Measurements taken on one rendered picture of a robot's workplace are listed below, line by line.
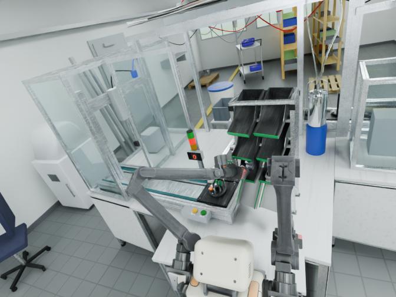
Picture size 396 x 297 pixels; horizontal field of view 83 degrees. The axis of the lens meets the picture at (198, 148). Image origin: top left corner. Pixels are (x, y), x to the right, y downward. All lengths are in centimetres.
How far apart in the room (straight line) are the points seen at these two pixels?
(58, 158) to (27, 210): 103
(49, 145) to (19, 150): 60
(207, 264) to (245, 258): 14
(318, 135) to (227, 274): 148
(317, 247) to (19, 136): 379
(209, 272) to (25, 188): 350
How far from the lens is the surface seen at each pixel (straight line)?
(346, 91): 230
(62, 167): 346
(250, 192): 155
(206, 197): 169
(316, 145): 214
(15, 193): 406
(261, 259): 148
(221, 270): 90
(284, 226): 89
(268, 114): 130
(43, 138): 361
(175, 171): 107
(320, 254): 152
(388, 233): 240
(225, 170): 121
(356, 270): 255
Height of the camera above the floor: 211
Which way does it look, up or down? 30 degrees down
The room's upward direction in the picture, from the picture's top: 15 degrees counter-clockwise
